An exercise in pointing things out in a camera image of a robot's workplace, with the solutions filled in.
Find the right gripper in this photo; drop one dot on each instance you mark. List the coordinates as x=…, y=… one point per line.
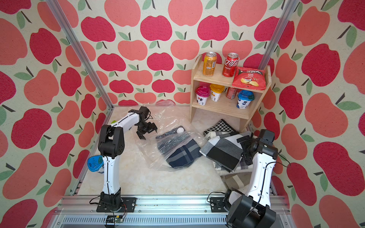
x=244, y=145

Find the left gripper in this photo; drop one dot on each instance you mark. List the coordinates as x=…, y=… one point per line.
x=152, y=127

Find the cream grey plaid scarf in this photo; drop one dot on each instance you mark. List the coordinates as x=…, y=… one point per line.
x=228, y=168

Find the clear plastic vacuum bag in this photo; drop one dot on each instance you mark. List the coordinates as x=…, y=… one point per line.
x=167, y=119

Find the black white check scarf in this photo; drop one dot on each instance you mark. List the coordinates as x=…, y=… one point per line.
x=225, y=151

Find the navy blue plaid scarf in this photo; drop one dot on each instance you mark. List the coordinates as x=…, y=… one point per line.
x=178, y=153

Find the black white houndstooth scarf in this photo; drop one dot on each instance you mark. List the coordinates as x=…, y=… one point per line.
x=221, y=126

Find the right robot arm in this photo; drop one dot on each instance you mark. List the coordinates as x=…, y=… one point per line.
x=253, y=209

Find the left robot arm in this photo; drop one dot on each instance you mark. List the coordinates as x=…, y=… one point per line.
x=111, y=145

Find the white vacuum bag valve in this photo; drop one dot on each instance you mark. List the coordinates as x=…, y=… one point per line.
x=180, y=130

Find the red chips bag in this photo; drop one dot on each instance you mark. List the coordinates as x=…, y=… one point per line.
x=249, y=78

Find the blue lid cup on shelf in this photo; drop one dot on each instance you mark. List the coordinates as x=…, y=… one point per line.
x=244, y=99

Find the wooden two-tier shelf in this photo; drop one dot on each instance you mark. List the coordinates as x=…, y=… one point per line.
x=224, y=105

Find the blue lid cup on table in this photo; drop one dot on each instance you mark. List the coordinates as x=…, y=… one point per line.
x=95, y=164

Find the red can lower shelf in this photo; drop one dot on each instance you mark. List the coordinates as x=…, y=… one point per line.
x=231, y=93

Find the pink lid cup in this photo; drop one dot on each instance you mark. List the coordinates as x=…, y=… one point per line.
x=202, y=94

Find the yellow lid cup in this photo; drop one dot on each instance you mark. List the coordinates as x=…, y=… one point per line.
x=216, y=91

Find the red cola can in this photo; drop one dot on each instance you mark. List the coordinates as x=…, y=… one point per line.
x=230, y=64

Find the orange drink can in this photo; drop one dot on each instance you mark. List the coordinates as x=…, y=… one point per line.
x=210, y=60

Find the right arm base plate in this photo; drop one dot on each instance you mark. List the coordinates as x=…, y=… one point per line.
x=219, y=204

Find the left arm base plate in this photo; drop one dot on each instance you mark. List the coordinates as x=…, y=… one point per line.
x=120, y=205

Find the aluminium front rail frame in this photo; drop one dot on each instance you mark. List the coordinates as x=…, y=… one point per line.
x=145, y=211

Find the right aluminium corner post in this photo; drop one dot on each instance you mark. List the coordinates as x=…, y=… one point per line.
x=282, y=23

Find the aluminium corner post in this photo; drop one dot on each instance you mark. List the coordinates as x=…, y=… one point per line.
x=62, y=20
x=282, y=23

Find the left aluminium corner post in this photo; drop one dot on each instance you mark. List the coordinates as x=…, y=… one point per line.
x=62, y=20

